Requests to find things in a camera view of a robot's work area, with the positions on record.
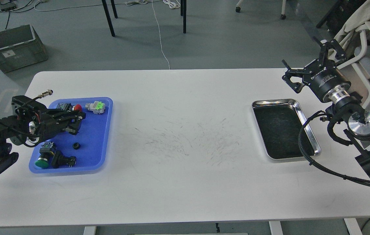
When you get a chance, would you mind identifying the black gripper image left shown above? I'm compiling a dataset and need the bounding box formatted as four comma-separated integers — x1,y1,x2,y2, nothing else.
28,109,86,141

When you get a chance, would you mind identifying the red push button switch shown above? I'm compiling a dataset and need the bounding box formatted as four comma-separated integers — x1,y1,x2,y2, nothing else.
56,102,82,112

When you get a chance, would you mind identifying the beige cloth on chair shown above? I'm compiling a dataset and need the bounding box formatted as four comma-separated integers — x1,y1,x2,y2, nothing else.
334,0,370,49

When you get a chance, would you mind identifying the black table leg left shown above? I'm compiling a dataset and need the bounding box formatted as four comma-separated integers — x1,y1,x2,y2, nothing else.
101,0,118,37

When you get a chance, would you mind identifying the silver metal tray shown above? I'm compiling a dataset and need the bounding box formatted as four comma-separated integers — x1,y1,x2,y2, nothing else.
252,99,322,162

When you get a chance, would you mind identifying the green push button switch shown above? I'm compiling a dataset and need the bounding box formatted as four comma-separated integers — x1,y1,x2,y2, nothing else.
34,141,56,169

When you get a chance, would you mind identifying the green grey connector switch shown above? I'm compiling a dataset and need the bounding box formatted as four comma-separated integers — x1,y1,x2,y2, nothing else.
85,101,105,114

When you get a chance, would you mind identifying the white floor cable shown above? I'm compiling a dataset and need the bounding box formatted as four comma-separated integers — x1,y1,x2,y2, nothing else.
35,0,181,70

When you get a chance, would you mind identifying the black table leg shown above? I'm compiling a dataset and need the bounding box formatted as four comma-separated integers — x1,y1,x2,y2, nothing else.
180,0,187,34
101,0,118,37

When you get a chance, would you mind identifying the grey plastic crate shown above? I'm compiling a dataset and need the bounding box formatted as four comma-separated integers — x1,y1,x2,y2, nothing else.
0,25,49,73

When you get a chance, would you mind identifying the black table leg right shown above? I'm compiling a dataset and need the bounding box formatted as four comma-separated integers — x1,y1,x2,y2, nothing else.
180,0,187,34

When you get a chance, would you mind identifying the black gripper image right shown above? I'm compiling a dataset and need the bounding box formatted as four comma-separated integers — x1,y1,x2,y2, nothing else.
282,39,351,103

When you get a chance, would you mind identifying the blue plastic tray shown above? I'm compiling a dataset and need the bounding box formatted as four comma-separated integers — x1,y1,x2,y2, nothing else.
28,97,113,175

